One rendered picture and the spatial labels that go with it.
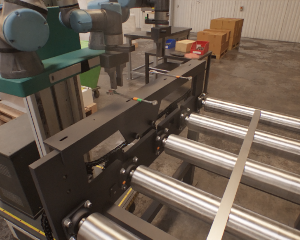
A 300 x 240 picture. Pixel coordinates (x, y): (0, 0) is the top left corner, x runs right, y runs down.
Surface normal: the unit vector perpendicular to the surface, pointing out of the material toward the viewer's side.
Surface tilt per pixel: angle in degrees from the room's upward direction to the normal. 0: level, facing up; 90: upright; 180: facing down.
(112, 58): 90
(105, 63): 90
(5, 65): 73
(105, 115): 0
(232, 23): 90
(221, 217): 0
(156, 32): 90
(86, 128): 0
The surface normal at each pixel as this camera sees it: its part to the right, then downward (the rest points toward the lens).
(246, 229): -0.40, -0.28
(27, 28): 0.63, 0.48
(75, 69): 0.90, 0.21
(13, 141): 0.00, -0.87
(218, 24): -0.55, 0.41
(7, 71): -0.17, 0.20
